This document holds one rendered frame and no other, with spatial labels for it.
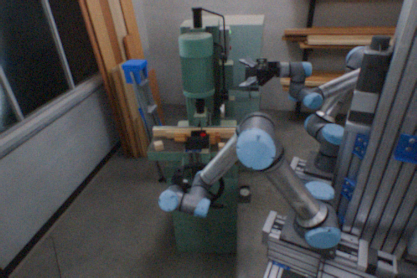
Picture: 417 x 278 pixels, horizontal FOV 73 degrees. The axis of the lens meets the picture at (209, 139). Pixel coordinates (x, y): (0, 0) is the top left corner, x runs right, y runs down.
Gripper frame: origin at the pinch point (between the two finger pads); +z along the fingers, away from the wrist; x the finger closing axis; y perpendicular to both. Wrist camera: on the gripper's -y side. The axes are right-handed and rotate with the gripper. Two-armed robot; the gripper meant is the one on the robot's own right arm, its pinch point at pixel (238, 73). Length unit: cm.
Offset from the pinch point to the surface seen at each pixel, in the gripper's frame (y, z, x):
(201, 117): -22.9, 20.5, 14.0
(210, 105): -30.1, 16.2, 2.5
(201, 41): 12.8, 17.8, -10.2
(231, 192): -53, 3, 52
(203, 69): 1.6, 17.9, -1.6
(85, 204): -129, 136, 51
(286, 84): -167, -61, -94
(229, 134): -36.2, 4.9, 19.2
